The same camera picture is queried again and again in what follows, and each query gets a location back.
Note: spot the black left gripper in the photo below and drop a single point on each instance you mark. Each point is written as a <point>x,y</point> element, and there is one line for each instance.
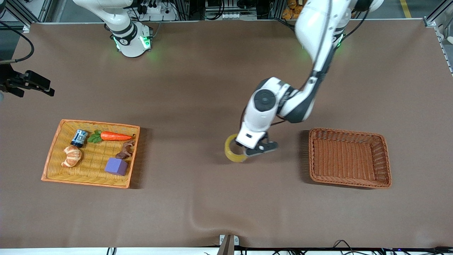
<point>265,136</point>

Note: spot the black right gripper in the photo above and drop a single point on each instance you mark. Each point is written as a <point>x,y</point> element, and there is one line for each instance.
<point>7,80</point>

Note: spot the yellowish clear tape roll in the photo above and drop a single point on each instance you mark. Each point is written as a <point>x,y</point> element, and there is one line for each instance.
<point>230,152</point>

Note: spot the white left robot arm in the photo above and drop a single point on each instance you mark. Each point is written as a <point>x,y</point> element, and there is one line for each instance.
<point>262,113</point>

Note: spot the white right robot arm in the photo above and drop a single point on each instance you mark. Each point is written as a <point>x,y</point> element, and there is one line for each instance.
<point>124,24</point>

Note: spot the small blue can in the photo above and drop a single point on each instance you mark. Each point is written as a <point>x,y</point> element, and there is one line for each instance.
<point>79,138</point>

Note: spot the toy croissant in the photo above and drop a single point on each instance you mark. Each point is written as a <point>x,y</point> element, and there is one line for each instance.
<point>72,156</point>

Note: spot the orange wicker tray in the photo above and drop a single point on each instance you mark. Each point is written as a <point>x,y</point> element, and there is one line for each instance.
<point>58,166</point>

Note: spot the brown table cover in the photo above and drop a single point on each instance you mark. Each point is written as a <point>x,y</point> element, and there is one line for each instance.
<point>177,106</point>

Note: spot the toy carrot with green leaves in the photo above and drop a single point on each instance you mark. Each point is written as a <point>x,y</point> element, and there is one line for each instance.
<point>115,136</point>

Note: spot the brown wicker basket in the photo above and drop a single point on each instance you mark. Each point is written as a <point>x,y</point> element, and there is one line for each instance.
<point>343,159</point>

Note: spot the brown twisted toy piece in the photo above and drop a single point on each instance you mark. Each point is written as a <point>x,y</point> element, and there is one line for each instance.
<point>126,150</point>

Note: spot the purple foam block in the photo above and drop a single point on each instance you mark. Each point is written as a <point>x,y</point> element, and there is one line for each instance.
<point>116,166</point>

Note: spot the small white socket strip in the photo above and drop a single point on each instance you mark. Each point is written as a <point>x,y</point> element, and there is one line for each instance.
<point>239,16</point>

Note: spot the white power strip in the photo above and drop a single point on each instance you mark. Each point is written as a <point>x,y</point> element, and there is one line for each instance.
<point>159,12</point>

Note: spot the pile of orange toys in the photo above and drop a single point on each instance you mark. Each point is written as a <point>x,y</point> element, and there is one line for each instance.
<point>288,10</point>

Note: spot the aluminium frame post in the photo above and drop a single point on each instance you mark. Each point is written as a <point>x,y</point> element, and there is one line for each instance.
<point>28,14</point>
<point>439,21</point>

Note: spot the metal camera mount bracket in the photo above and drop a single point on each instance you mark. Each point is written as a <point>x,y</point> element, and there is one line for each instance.
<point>228,244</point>

